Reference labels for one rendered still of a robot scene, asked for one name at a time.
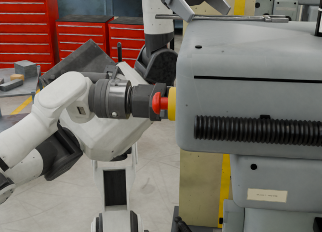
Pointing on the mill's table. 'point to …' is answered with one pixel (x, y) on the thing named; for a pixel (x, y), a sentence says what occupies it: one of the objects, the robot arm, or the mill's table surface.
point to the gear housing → (277, 183)
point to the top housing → (248, 81)
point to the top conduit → (258, 130)
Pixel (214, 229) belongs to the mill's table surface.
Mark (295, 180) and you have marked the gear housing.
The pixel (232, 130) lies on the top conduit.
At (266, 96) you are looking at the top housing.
